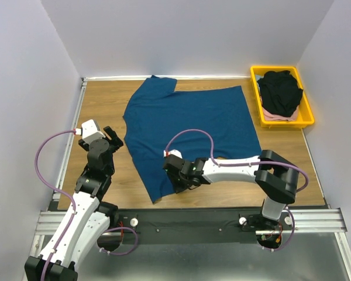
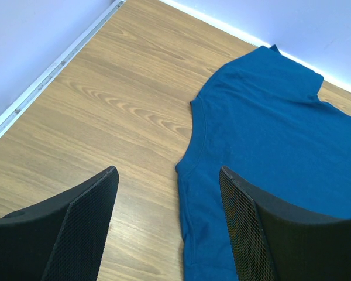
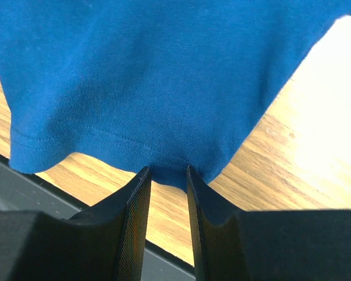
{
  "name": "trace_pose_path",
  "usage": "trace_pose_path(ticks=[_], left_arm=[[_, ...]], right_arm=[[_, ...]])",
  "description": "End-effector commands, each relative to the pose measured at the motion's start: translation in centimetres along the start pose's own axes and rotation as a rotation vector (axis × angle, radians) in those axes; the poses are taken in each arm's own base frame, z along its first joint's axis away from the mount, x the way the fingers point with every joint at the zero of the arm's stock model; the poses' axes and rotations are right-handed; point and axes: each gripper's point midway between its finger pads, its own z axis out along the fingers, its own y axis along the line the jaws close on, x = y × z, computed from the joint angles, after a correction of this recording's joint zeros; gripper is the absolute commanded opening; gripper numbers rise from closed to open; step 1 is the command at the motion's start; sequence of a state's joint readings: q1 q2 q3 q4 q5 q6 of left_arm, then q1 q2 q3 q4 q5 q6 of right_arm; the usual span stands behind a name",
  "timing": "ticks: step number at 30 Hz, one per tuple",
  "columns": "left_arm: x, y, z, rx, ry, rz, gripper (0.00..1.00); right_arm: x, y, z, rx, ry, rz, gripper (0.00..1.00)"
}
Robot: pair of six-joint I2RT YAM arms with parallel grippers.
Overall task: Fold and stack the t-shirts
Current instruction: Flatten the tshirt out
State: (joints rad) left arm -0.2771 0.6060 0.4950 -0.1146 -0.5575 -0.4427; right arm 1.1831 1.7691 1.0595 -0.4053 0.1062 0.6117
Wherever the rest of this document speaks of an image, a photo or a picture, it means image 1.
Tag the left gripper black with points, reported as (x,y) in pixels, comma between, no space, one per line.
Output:
(116,142)

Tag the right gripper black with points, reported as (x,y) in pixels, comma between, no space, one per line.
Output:
(178,187)

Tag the blue t shirt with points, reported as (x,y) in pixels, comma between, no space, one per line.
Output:
(218,123)

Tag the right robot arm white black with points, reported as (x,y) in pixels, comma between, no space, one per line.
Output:
(277,177)

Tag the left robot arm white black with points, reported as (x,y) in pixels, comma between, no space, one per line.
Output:
(87,216)

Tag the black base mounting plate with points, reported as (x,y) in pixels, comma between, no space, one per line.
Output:
(187,226)

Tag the pink t shirt in bin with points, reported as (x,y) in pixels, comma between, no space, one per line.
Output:
(274,117)

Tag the yellow plastic bin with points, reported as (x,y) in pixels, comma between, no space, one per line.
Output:
(305,116)

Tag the black t shirt in bin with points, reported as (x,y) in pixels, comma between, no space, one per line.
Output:
(279,93)

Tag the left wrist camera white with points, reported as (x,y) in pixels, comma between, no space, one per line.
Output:
(89,131)

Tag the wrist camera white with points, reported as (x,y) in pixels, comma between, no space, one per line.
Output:
(174,152)
(89,131)

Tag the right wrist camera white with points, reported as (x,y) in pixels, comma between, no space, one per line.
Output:
(174,152)

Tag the aluminium frame rail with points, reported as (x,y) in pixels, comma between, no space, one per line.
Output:
(311,241)

